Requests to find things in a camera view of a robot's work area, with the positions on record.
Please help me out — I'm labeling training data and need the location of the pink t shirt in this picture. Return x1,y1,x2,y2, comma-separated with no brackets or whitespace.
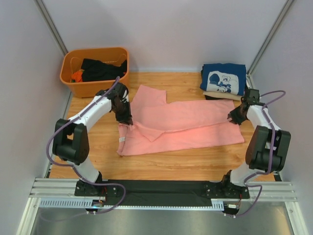
117,85,245,156

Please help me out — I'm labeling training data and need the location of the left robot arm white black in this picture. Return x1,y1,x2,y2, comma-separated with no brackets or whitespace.
52,82,133,197

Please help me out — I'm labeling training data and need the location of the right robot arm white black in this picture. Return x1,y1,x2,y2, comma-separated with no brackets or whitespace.
220,89,291,198

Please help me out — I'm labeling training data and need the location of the folded navy printed t shirt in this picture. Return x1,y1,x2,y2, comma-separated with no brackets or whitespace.
200,63,246,95

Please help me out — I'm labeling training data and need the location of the folded beige t shirt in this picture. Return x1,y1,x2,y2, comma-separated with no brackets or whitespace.
203,91,241,101

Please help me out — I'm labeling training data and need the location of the black garment in basket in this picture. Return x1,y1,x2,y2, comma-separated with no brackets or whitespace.
81,58,127,82

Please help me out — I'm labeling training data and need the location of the folded black t shirt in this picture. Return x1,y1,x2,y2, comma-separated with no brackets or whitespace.
200,70,251,101

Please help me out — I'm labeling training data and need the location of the orange garment in basket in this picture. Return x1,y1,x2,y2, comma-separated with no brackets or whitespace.
71,70,83,83

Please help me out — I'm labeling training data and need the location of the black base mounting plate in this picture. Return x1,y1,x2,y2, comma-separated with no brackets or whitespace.
74,180,250,207

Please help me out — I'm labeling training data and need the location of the aluminium frame rail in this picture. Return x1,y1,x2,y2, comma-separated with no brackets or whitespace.
29,178,297,202

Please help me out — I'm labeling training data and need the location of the white slotted cable duct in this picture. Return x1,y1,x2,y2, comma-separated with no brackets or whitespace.
39,198,224,212

